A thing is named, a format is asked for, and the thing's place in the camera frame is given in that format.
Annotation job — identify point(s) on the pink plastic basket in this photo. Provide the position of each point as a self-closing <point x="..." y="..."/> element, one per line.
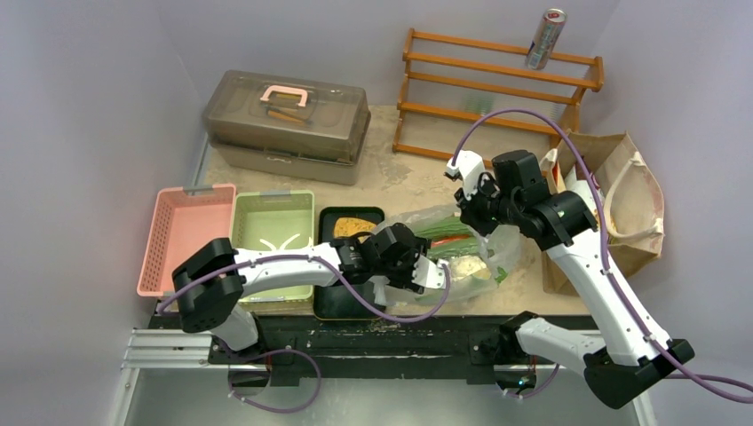
<point x="184" y="220"/>

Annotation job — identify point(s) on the brown translucent storage box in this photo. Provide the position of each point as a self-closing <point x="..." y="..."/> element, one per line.
<point x="322" y="141"/>

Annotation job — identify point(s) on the orange wooden rack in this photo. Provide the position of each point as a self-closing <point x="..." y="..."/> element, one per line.
<point x="453" y="79"/>

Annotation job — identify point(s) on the brown paper bag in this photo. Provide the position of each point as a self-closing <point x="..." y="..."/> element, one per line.
<point x="630" y="195"/>

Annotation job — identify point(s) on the clear plastic grocery bag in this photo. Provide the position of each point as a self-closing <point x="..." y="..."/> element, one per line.
<point x="501" y="250"/>

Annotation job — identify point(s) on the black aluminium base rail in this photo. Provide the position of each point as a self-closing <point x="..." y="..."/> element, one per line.
<point x="437" y="372"/>

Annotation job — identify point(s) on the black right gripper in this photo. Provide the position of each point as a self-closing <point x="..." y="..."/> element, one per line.
<point x="476" y="208"/>

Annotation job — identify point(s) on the pink box handle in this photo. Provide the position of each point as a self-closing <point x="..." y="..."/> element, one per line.
<point x="297" y="93"/>

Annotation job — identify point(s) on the black tray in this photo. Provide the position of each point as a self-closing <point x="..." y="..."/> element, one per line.
<point x="336" y="302"/>

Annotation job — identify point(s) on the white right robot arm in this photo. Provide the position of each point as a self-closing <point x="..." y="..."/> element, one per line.
<point x="633" y="352"/>

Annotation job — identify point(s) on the snack packet in paper bag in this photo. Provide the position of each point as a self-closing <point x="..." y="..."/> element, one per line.
<point x="577" y="183"/>

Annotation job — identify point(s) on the silver drink can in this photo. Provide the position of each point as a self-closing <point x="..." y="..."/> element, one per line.
<point x="546" y="36"/>

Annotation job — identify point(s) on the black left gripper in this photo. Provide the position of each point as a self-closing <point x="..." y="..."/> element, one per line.
<point x="406" y="280"/>

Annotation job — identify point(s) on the orange carrot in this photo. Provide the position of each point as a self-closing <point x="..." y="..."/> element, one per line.
<point x="449" y="239"/>

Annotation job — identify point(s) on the brown bread piece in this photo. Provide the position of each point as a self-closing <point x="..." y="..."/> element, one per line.
<point x="348" y="226"/>

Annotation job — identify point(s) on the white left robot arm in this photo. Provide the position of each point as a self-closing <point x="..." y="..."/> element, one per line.
<point x="209" y="285"/>

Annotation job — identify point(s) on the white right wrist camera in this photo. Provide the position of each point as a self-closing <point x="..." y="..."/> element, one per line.
<point x="466" y="166"/>

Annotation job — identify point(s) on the green plastic basket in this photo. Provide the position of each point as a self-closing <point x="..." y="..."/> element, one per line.
<point x="273" y="221"/>

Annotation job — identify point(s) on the white cauliflower piece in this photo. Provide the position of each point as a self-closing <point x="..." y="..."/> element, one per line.
<point x="472" y="267"/>

